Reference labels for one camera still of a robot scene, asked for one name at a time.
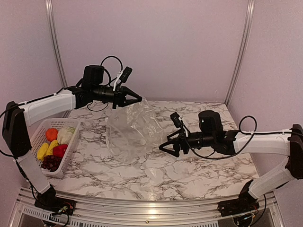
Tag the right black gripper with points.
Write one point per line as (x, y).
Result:
(181, 139)

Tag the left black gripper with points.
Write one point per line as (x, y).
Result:
(119, 96)

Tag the clear zip top bag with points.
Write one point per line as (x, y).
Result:
(133, 131)

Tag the white fake cauliflower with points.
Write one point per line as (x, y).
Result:
(65, 135)

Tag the orange fake tomato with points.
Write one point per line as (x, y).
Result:
(51, 134)

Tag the red fake bell pepper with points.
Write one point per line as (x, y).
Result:
(60, 150)

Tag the yellow fake banana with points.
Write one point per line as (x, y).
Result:
(41, 153)

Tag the purple fake grape bunch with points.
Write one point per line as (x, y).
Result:
(51, 163)

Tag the yellow fake lemon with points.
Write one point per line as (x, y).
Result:
(53, 144)

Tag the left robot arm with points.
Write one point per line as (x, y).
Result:
(18, 117)

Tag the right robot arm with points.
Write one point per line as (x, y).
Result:
(287, 142)

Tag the white perforated plastic basket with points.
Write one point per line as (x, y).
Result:
(39, 138)

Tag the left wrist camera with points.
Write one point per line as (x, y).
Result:
(122, 77)

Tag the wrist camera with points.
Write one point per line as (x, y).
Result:
(178, 122)
(122, 77)

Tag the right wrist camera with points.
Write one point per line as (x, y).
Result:
(178, 122)

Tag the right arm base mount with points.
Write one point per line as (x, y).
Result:
(236, 206)

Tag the aluminium front rail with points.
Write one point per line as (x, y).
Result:
(102, 212)

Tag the left aluminium corner post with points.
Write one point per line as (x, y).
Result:
(54, 40)

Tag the aluminium corner post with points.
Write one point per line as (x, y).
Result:
(54, 40)
(241, 53)

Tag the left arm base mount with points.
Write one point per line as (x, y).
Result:
(57, 204)

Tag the right aluminium corner post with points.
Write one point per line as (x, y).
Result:
(241, 53)

